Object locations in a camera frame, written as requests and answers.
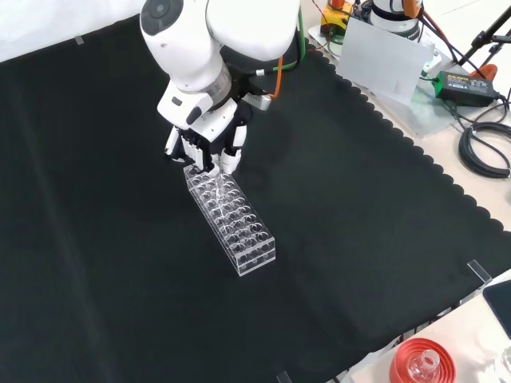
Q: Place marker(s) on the pale board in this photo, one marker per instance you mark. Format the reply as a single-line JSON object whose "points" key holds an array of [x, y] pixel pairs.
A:
{"points": [[379, 60]]}

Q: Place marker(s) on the small clear glass flask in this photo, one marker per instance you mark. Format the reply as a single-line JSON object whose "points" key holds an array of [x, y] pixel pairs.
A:
{"points": [[425, 365]]}

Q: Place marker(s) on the black tablet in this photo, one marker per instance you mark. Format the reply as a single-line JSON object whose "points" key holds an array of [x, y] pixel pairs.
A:
{"points": [[501, 303]]}

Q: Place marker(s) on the clear glass test tube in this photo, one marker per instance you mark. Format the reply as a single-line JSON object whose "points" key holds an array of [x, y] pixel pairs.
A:
{"points": [[219, 191]]}

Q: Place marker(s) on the clear base plate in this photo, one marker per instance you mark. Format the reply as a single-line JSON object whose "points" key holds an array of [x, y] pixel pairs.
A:
{"points": [[427, 115]]}

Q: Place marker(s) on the orange clamp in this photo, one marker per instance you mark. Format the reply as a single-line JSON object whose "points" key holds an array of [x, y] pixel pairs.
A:
{"points": [[488, 72]]}

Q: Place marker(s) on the black bench cloth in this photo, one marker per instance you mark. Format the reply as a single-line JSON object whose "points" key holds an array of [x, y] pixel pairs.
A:
{"points": [[120, 239]]}

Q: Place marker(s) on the black power adapter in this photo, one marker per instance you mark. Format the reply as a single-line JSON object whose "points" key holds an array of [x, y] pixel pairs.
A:
{"points": [[465, 88]]}

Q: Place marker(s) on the clear test tube rack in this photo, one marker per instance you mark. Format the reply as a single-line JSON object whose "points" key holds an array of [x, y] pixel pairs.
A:
{"points": [[243, 247]]}

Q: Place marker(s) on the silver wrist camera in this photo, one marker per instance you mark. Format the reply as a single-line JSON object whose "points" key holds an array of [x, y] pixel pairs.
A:
{"points": [[261, 103]]}

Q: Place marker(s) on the black tripod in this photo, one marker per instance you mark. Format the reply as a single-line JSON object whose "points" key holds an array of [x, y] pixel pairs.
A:
{"points": [[481, 38]]}

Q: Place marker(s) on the yellow stop button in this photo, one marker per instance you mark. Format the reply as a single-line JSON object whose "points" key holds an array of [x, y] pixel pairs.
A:
{"points": [[333, 18]]}

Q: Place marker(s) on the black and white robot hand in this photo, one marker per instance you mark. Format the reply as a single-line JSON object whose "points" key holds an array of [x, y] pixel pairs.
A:
{"points": [[217, 123]]}

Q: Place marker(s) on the clear cloth clip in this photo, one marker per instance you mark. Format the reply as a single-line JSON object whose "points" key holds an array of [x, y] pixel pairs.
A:
{"points": [[79, 40], [282, 377], [479, 272]]}

